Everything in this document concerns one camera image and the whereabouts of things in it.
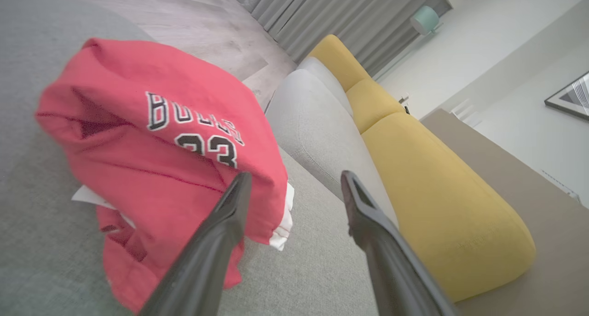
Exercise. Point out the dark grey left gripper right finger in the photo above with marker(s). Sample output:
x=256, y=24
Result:
x=391, y=261

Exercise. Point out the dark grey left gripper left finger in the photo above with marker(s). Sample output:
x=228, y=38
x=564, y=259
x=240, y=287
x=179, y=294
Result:
x=207, y=261

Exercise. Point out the red Bulls 23 jersey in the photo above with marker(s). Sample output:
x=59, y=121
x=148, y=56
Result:
x=138, y=192

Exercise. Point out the large yellow sofa back cushion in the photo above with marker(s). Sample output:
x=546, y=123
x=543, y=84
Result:
x=437, y=192

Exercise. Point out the large light grey sofa cushion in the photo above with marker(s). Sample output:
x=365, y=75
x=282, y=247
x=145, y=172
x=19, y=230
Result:
x=317, y=132

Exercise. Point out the small black and white object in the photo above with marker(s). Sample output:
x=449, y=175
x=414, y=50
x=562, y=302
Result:
x=406, y=105

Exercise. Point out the medium yellow sofa back cushion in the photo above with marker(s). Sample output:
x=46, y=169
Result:
x=372, y=102

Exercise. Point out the grey fabric sofa seat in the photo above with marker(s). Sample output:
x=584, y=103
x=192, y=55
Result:
x=46, y=261

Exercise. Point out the small light grey sofa cushion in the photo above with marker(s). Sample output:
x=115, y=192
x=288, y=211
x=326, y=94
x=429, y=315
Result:
x=322, y=74

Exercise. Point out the small yellow sofa back cushion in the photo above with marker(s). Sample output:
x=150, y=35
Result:
x=338, y=58

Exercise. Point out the mint green round lamp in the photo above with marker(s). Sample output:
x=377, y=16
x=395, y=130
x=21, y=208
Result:
x=425, y=19

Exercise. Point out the grey pleated curtain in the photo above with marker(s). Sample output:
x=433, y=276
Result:
x=345, y=12

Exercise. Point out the dark framed wall picture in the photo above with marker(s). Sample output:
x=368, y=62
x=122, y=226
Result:
x=575, y=97

